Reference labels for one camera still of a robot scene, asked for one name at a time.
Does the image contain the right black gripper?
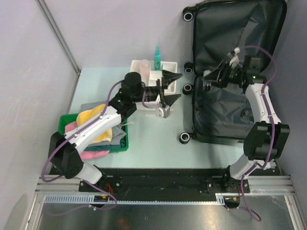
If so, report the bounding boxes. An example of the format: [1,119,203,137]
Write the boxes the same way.
[202,60,246,89]

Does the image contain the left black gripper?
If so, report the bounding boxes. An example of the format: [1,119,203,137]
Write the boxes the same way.
[132,71,182,107]

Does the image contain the white drawer organizer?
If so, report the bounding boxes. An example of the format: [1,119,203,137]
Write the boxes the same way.
[130,60,178,116]

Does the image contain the pink plastic pouch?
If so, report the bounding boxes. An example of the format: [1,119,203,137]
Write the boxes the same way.
[139,59,151,84]

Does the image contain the teal toothpaste tube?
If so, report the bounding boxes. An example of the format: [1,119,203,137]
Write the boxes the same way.
[153,46,161,70]

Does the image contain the space astronaut hardshell suitcase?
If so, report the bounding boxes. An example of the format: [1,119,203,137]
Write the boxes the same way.
[182,0,287,144]

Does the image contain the grey blue garment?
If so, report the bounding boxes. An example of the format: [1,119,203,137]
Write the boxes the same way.
[80,101,126,147]

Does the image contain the yellow cloth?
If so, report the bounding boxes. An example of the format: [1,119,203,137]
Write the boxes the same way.
[76,103,113,144]

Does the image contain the teal green garment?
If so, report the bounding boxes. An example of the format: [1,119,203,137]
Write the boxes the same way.
[85,137,126,151]

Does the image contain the pink cloth garment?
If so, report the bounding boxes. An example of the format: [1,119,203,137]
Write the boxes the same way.
[65,121,110,160]

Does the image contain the green plastic tray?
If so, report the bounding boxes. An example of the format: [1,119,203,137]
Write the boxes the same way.
[58,114,129,152]

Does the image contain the small black capped bottle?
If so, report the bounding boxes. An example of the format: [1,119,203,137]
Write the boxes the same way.
[202,70,211,91]

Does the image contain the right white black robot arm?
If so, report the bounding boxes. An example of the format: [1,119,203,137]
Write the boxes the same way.
[202,55,290,192]

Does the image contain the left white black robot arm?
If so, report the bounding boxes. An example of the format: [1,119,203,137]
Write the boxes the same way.
[47,70,183,192]

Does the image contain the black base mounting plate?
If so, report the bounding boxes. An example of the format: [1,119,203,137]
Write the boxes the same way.
[49,167,251,202]

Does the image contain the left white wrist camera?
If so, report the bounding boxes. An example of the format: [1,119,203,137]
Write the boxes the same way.
[155,101,171,119]

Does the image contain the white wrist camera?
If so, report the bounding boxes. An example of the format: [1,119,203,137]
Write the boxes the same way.
[155,101,171,119]
[227,47,240,69]

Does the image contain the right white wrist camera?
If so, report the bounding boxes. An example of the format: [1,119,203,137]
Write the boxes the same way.
[227,47,240,69]

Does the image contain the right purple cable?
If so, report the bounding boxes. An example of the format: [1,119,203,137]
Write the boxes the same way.
[239,45,279,222]

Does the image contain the purple cable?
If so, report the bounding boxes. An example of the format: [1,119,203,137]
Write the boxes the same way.
[239,45,279,222]
[40,81,159,216]

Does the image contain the aluminium frame rail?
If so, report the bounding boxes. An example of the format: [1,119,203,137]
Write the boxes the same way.
[35,175,295,196]

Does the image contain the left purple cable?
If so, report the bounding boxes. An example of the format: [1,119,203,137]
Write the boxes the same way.
[40,81,159,216]

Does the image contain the grey slotted cable duct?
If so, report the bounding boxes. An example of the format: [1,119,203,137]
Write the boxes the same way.
[44,194,224,205]

